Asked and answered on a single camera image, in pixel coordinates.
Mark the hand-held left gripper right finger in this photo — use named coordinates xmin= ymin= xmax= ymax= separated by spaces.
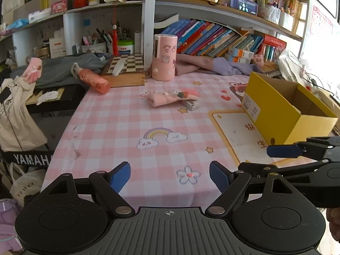
xmin=205 ymin=161 xmax=294 ymax=216

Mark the black electric piano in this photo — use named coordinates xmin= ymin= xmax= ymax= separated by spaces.
xmin=0 ymin=84 xmax=87 ymax=168

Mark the pink tissue box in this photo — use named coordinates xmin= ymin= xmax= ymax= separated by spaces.
xmin=51 ymin=0 xmax=67 ymax=14

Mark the pink plush pouch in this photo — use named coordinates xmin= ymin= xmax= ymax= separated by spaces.
xmin=146 ymin=89 xmax=200 ymax=108

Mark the pink wall poster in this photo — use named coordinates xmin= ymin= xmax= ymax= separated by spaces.
xmin=309 ymin=5 xmax=340 ymax=59

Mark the purple garment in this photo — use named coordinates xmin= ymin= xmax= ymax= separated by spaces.
xmin=0 ymin=199 xmax=24 ymax=253

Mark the gray clothing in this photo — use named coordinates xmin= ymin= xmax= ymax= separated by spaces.
xmin=11 ymin=52 xmax=109 ymax=88

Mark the wooden chessboard box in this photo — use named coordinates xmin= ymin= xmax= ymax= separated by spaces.
xmin=100 ymin=53 xmax=146 ymax=88

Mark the red book box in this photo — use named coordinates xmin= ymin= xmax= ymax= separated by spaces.
xmin=262 ymin=34 xmax=287 ymax=61

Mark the pink glove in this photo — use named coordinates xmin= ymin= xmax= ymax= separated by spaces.
xmin=23 ymin=57 xmax=43 ymax=84

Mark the thick open book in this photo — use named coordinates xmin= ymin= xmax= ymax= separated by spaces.
xmin=154 ymin=13 xmax=179 ymax=29

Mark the person's right hand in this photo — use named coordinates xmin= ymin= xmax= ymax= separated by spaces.
xmin=327 ymin=208 xmax=340 ymax=242

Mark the white tote bag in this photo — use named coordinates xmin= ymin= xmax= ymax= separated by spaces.
xmin=10 ymin=162 xmax=48 ymax=208

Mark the pink sticker-covered cylinder bin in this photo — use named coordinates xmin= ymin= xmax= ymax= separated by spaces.
xmin=151 ymin=34 xmax=178 ymax=81

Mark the pink checked tablecloth desktop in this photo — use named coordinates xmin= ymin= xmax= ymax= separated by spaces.
xmin=42 ymin=70 xmax=340 ymax=208

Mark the phone with lit screen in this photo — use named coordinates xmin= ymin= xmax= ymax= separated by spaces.
xmin=230 ymin=0 xmax=259 ymax=16

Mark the purple cloth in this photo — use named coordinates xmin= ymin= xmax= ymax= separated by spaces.
xmin=210 ymin=58 xmax=257 ymax=76

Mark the pink cloth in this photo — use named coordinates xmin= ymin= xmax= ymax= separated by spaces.
xmin=174 ymin=54 xmax=221 ymax=76

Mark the green lidded jar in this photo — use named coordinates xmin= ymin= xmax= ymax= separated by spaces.
xmin=117 ymin=40 xmax=135 ymax=55

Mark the white pen holder with pens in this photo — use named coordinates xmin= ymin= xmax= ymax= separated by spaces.
xmin=81 ymin=28 xmax=108 ymax=54

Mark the red tassel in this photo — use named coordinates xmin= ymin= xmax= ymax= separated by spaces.
xmin=112 ymin=24 xmax=119 ymax=56

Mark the row of colourful books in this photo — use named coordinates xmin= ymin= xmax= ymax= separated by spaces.
xmin=162 ymin=18 xmax=263 ymax=57

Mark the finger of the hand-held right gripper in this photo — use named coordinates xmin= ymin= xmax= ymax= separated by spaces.
xmin=267 ymin=136 xmax=340 ymax=162
xmin=238 ymin=162 xmax=330 ymax=178

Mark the wooden tray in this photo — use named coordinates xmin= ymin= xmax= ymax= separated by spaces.
xmin=25 ymin=86 xmax=65 ymax=105

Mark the black cable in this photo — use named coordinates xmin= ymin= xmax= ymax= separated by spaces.
xmin=288 ymin=50 xmax=335 ymax=96

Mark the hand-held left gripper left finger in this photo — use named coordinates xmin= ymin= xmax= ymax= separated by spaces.
xmin=50 ymin=161 xmax=135 ymax=216

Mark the white carton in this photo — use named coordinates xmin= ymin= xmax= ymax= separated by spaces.
xmin=49 ymin=36 xmax=67 ymax=58

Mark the white plastic case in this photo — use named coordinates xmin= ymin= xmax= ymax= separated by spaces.
xmin=112 ymin=58 xmax=125 ymax=76

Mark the white plastic bag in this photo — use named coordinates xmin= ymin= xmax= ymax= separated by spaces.
xmin=276 ymin=50 xmax=310 ymax=83

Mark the stack of papers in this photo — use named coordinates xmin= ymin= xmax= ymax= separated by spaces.
xmin=311 ymin=84 xmax=340 ymax=136

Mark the orange and white small box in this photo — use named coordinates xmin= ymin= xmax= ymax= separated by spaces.
xmin=226 ymin=54 xmax=251 ymax=64
xmin=229 ymin=47 xmax=255 ymax=58

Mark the pink water bottle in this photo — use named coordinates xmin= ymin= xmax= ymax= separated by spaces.
xmin=71 ymin=62 xmax=111 ymax=95

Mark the white shelf unit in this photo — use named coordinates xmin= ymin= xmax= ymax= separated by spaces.
xmin=0 ymin=0 xmax=314 ymax=69

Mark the yellow cardboard box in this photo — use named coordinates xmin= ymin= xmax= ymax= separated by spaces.
xmin=241 ymin=72 xmax=338 ymax=145

